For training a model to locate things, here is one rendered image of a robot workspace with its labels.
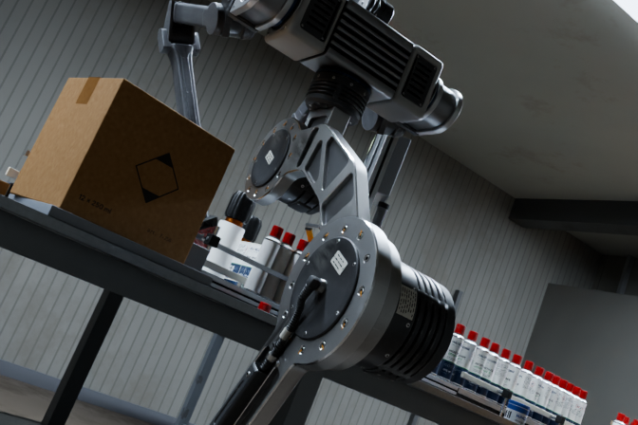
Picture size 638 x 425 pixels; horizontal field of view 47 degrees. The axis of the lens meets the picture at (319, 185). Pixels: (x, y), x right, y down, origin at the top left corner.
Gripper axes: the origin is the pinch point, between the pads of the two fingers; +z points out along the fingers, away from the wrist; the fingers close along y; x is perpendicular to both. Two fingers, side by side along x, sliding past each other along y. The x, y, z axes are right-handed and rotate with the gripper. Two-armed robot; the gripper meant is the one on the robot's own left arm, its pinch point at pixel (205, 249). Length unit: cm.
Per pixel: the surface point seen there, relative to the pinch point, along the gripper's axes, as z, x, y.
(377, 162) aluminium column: -14, -51, -16
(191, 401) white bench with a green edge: 124, -55, 176
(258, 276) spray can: 11.5, -13.5, -2.0
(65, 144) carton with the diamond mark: -38, 41, -36
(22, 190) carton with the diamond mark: -30, 48, -27
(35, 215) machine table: -28, 52, -47
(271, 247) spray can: 4.5, -19.2, -2.0
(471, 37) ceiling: -42, -228, 103
